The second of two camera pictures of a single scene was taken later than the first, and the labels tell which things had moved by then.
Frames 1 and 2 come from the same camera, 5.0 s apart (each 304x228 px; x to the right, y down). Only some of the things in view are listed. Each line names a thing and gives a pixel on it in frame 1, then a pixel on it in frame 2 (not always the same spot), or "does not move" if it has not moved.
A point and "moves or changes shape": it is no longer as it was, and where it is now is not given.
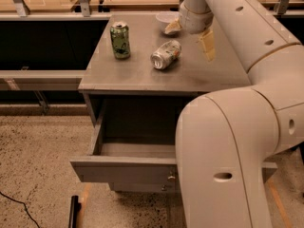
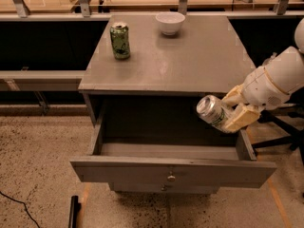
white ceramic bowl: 164,18 does not move
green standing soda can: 121,40 does not move
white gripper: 197,23 to 263,87
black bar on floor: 75,208 does not move
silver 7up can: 166,54 moves or changes shape
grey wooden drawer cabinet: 139,82 does not move
